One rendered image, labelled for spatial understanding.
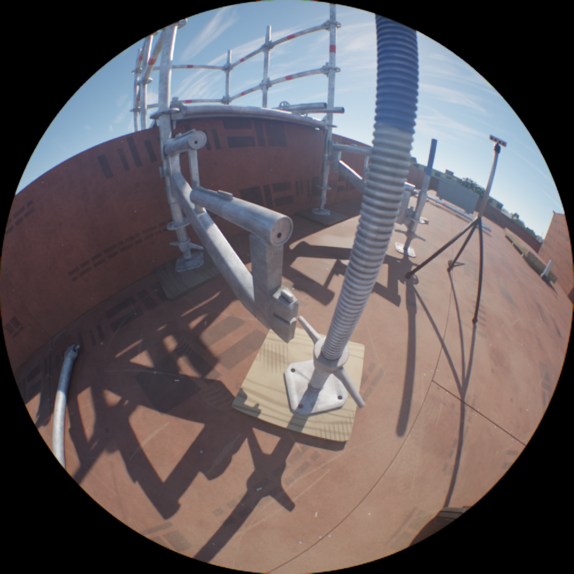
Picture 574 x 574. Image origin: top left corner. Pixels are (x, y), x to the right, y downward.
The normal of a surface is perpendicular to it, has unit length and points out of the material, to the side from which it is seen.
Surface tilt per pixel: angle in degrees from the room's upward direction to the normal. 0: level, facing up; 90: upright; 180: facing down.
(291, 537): 0
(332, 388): 0
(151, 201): 90
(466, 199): 90
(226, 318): 0
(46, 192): 90
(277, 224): 92
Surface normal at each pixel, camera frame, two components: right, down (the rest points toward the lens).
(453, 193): -0.71, 0.45
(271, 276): 0.71, 0.50
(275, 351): 0.04, -0.75
